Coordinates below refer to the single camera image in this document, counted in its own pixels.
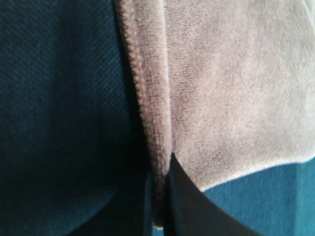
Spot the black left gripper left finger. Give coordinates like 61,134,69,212
71,171,153,236

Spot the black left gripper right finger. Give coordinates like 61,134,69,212
164,153,259,236

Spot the brown towel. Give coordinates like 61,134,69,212
115,0,315,226

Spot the dark table cloth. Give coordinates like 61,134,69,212
0,0,315,236

